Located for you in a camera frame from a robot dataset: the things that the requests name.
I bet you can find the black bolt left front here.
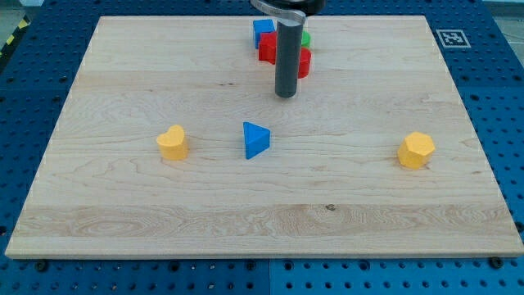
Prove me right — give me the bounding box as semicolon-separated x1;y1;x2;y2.
34;260;49;273

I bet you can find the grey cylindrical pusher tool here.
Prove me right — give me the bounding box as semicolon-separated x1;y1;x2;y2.
275;19;303;98

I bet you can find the white fiducial marker tag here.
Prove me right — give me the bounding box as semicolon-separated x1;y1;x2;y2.
436;29;471;48

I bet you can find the yellow heart block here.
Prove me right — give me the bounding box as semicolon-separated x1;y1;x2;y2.
156;125;189;161

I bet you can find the black bolt right front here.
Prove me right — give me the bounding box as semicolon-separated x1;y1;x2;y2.
488;256;504;270

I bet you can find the blue triangle block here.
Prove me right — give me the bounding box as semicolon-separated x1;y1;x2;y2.
243;122;271;160

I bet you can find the grey cable strap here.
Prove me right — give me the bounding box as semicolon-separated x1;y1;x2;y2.
250;0;307;25

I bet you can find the wooden board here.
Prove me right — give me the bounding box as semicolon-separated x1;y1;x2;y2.
6;16;523;259

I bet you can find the black robot arm flange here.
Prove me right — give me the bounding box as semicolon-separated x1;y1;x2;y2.
268;0;327;16

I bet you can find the green round block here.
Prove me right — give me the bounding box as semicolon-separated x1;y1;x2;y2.
301;30;311;48

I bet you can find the blue cube block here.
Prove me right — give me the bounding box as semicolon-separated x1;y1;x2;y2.
252;19;275;49

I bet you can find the yellow hexagon block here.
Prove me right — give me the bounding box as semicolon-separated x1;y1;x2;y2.
397;132;436;170

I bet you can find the red cylinder block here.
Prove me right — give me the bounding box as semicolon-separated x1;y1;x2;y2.
298;47;312;79

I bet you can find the red star block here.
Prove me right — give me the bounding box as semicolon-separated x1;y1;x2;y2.
258;31;278;65

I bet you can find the black bolt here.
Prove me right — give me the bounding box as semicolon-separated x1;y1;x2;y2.
34;260;49;273
488;256;504;270

